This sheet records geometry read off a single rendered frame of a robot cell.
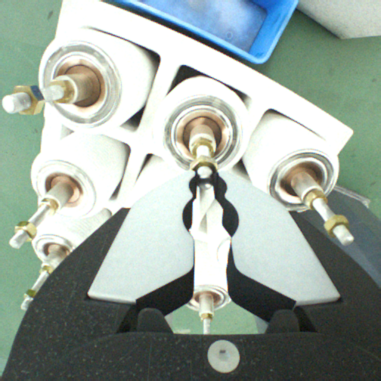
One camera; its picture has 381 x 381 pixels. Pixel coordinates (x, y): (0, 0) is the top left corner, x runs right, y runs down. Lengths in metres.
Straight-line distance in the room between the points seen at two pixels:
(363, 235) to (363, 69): 0.33
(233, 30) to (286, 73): 0.13
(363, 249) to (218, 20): 0.47
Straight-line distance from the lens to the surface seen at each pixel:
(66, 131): 0.35
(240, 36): 0.46
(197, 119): 0.20
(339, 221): 0.19
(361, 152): 0.62
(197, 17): 0.45
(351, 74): 0.55
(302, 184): 0.23
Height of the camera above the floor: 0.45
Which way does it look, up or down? 58 degrees down
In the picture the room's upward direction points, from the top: 178 degrees counter-clockwise
